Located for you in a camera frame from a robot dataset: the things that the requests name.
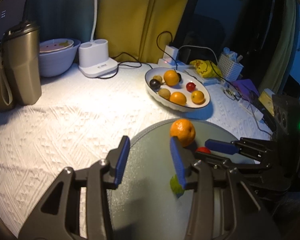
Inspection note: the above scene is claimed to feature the red tomato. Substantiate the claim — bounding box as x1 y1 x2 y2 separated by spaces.
195 146 211 154
186 82 196 93

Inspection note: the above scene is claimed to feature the large dimpled orange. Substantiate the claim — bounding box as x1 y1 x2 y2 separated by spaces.
170 119 196 147

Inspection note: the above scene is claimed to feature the small orange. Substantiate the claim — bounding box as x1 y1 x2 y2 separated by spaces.
169 92 187 106
191 90 205 105

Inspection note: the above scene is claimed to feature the orange with stem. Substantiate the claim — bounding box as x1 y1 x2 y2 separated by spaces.
163 69 180 87

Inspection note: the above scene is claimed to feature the dark plum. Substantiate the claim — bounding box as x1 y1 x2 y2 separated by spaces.
177 73 182 82
149 79 161 90

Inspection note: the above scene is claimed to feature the green leaf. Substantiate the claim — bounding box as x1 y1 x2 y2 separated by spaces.
169 174 185 198

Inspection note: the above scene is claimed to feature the yellow tissue box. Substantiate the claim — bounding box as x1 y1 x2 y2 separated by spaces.
258 88 275 116

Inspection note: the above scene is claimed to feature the round grey placemat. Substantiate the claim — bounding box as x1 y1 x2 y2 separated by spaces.
78 119 257 240

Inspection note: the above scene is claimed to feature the white tablecloth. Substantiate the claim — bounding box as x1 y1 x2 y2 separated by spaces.
0 64 271 236

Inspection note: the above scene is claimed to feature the purple cloth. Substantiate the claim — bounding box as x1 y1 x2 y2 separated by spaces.
232 79 260 101

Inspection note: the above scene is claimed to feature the white plate dark rim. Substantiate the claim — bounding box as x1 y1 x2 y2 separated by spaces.
145 67 210 112

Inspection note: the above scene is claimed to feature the white flat box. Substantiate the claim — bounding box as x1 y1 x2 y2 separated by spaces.
184 68 219 86

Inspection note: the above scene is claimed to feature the white woven basket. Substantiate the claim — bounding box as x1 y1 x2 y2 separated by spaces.
218 47 243 82

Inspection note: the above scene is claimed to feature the yellow snack bag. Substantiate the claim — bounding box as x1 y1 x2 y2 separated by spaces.
190 60 223 78

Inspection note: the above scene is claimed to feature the white power strip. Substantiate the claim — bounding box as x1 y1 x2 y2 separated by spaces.
157 59 191 71

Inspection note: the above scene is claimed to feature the white charger plug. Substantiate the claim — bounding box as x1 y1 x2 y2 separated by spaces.
163 45 179 64

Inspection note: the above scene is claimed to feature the white desk lamp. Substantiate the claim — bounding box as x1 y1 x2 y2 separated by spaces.
78 0 118 80

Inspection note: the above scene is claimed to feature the lavender bowl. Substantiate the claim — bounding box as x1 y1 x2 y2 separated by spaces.
39 38 81 77

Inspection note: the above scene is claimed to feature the steel travel tumbler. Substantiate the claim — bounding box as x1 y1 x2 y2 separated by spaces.
0 21 42 106

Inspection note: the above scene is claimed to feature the yellow curtain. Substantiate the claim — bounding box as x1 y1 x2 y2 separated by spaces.
95 0 188 63

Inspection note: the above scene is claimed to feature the tablet screen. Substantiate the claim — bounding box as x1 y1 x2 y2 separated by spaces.
0 0 28 42

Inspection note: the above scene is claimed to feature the white cable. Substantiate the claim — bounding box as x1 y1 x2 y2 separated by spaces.
177 45 219 65

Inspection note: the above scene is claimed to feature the black cable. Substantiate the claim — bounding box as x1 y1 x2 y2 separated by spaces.
97 31 179 80

